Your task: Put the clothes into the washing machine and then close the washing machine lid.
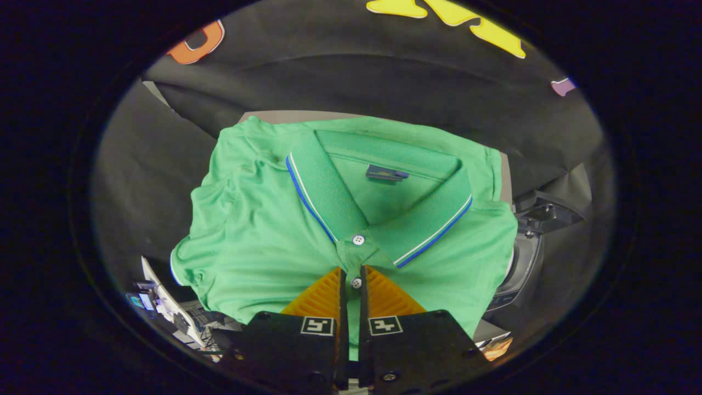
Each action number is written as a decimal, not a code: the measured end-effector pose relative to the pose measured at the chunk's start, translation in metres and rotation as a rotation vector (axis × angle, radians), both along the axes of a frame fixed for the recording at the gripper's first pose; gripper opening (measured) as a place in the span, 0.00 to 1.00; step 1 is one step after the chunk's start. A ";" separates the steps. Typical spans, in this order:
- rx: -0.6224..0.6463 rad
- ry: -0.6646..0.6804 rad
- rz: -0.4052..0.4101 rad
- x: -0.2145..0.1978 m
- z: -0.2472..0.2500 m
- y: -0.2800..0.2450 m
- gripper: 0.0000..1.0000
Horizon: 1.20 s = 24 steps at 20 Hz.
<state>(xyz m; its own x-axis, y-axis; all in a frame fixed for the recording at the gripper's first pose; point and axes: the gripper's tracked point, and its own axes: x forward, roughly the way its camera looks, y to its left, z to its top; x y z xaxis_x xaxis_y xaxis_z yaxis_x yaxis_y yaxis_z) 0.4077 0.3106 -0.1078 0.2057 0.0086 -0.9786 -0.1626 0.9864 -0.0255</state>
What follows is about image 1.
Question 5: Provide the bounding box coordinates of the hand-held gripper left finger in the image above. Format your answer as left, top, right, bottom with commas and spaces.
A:
219, 267, 349, 393

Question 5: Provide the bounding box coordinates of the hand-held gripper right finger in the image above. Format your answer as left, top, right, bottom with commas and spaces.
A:
359, 265, 491, 395

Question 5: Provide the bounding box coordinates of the green polo shirt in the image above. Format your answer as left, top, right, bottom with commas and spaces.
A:
170, 116, 519, 363

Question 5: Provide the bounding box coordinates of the dark grey washing machine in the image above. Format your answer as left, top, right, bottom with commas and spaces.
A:
485, 233, 546, 313

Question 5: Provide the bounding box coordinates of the washing machine lid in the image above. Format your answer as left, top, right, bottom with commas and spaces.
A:
516, 189, 586, 238

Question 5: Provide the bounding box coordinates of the orange object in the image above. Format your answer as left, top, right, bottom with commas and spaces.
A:
485, 337, 513, 362

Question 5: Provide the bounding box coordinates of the blue and white board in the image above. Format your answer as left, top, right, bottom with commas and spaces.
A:
127, 280, 160, 319

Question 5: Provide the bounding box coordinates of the grey and white cabinet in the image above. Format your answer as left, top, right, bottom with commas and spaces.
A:
239, 110, 513, 204

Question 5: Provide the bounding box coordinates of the black backdrop cloth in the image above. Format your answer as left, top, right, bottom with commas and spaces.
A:
90, 0, 615, 352

